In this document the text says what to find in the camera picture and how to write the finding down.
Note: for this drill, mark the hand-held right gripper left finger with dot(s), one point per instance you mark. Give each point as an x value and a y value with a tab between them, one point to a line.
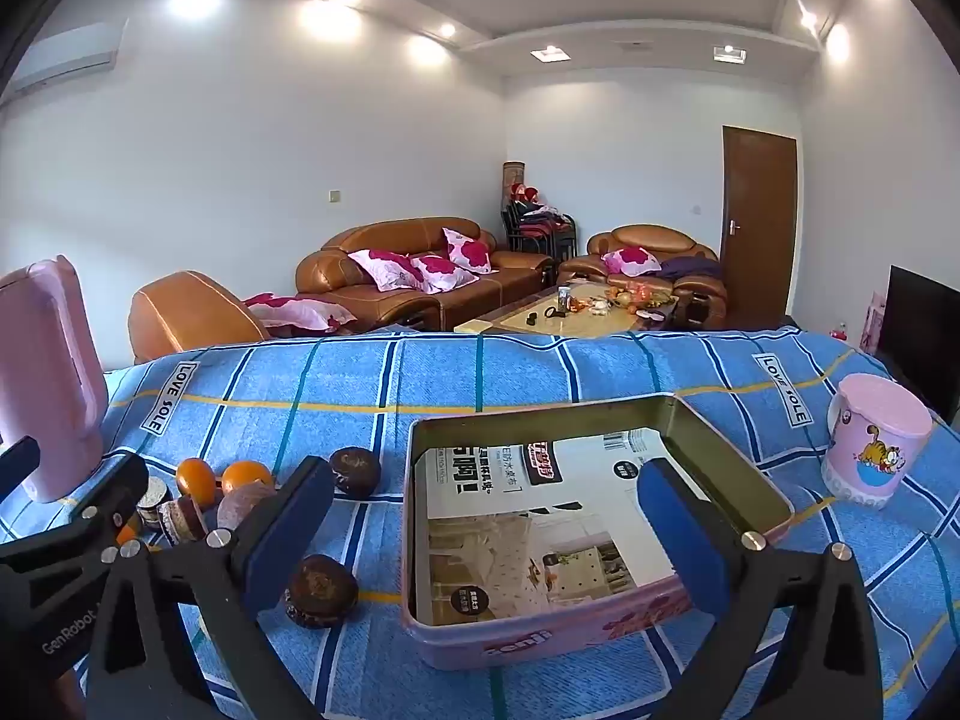
289	536

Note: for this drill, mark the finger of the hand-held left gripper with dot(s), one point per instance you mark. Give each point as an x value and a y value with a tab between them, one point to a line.
16	461
105	491

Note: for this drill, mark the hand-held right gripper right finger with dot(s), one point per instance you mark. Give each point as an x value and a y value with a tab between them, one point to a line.
679	532

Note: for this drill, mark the orange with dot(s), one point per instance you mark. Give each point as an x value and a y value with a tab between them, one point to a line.
196	480
129	532
247	474

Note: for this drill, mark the large purple fruit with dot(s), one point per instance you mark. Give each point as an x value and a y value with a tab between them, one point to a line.
244	506

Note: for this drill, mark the dark brown mangosteen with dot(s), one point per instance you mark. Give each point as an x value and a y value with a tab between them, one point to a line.
355	471
320	591

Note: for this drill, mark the brown cut fruit piece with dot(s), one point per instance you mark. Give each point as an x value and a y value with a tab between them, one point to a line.
182	519

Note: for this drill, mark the pink tin box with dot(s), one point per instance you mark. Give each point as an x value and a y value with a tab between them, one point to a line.
525	641

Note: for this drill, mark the pink plastic jug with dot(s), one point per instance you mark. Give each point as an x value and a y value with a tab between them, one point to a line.
52	360

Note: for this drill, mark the brown leather armchair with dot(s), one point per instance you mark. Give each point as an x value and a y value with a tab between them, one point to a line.
187	315
660	238

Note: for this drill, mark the pink cartoon cup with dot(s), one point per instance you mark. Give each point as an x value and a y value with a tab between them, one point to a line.
874	442

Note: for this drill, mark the blue plaid cloth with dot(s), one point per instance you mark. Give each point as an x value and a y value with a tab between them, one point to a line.
450	375

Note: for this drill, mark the wooden coffee table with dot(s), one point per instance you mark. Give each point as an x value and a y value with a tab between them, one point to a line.
577	322

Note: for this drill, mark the orange fruit pile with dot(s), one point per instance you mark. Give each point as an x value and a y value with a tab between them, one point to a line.
626	296

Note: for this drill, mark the small metal can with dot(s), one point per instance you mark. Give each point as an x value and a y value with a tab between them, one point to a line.
564	298

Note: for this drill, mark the purple cloth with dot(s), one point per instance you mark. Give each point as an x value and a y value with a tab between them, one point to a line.
690	268

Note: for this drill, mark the pink floral pillow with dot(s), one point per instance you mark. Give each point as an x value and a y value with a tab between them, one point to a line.
444	274
469	249
386	270
634	261

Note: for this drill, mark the pink bag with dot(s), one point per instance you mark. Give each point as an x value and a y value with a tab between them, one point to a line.
874	322

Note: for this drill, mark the brown leather three-seat sofa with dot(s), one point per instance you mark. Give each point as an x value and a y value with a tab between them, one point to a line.
390	236

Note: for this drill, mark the black television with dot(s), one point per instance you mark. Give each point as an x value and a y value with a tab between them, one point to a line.
922	330

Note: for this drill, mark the brown wooden door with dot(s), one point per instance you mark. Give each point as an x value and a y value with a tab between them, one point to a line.
757	225

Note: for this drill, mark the stack of dark chairs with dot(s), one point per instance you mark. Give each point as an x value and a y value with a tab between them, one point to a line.
540	236

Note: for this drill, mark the red plush toy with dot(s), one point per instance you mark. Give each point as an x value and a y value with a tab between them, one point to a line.
521	191

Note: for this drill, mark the tall rolled mat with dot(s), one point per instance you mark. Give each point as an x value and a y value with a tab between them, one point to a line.
513	176

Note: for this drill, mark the white air conditioner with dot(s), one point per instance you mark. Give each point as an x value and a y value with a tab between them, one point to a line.
67	52

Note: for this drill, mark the square ceiling light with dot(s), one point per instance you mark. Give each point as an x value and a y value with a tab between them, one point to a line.
730	54
550	54

